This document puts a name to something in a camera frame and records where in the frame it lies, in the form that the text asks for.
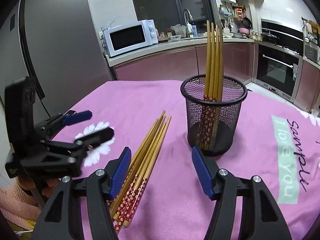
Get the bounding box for bamboo chopstick red handle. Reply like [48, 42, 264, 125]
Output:
[110, 111, 165, 220]
[209, 24, 223, 151]
[117, 116, 171, 228]
[111, 111, 165, 209]
[204, 23, 220, 150]

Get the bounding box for pink sleeve left forearm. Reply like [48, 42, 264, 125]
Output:
[0, 182, 41, 230]

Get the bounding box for chrome kitchen faucet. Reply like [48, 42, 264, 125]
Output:
[183, 9, 193, 37]

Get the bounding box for dark kitchen window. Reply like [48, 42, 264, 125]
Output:
[133, 0, 215, 32]

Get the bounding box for left hand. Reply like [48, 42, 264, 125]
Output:
[42, 178, 60, 198]

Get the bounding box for pink floral tablecloth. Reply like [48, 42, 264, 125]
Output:
[51, 80, 320, 240]

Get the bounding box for grey refrigerator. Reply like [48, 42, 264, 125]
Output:
[1, 0, 111, 122]

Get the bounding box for black mesh utensil cup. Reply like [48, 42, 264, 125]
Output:
[180, 75, 247, 157]

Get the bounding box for white microwave oven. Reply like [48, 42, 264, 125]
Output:
[103, 20, 158, 57]

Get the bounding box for pink lower cabinets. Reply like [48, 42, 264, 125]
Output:
[111, 41, 254, 83]

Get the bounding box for built-in black oven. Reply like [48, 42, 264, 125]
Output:
[253, 18, 304, 103]

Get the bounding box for white bowl on counter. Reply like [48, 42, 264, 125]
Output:
[169, 35, 181, 42]

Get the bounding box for dish rack with boards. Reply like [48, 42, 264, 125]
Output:
[302, 18, 319, 46]

